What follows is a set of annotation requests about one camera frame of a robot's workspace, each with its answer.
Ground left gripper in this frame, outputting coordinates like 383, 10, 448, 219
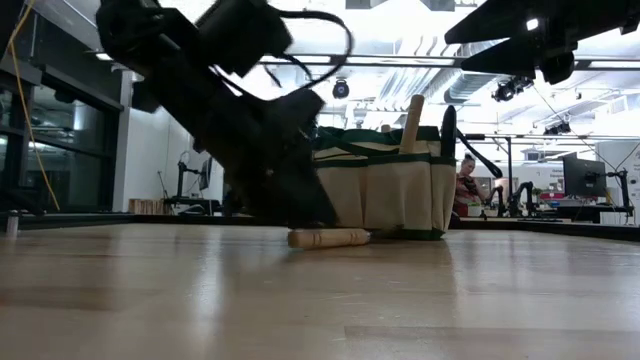
132, 44, 339, 229

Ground black ceiling camera cluster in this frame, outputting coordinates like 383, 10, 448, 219
491, 73, 535, 103

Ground short white post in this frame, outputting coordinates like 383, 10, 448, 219
5, 209, 21, 238

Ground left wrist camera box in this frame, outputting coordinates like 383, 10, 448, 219
195, 0, 295, 77

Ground pointed trowel wooden handle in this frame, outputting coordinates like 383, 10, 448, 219
286, 227, 374, 251

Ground computer monitor on arm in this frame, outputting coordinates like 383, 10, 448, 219
198, 157, 215, 192

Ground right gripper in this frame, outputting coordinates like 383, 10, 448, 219
444, 0, 640, 85

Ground yellow extension cable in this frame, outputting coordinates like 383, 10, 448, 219
0, 0, 62, 212

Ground silver ventilation duct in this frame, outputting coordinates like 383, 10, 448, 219
442, 69, 501, 106

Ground beige green gardening bag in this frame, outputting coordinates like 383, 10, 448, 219
312, 104, 504, 242

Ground black aluminium table frame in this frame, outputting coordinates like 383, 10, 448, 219
0, 211, 640, 242

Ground black ceiling track lights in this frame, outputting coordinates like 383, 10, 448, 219
543, 121, 573, 137

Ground black camera cable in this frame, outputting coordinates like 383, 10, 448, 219
259, 9, 354, 94

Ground person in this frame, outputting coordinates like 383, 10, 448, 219
452, 153, 489, 219

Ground dark office desk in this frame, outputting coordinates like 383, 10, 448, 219
514, 197, 636, 225

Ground ceiling light strip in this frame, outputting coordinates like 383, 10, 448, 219
94, 49, 640, 71

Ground large dark computer monitor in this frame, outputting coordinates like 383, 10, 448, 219
561, 156, 608, 199

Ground round-blade trowel wooden handle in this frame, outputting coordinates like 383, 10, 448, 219
399, 93, 426, 155

